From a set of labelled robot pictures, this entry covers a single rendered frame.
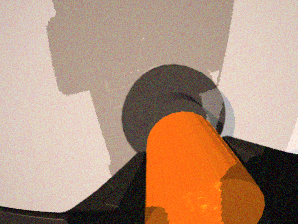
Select orange knob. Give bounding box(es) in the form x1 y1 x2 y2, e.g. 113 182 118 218
145 112 265 224

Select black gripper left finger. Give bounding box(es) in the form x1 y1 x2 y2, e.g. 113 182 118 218
0 151 148 224

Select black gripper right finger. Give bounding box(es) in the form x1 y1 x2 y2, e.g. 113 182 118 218
222 136 298 224

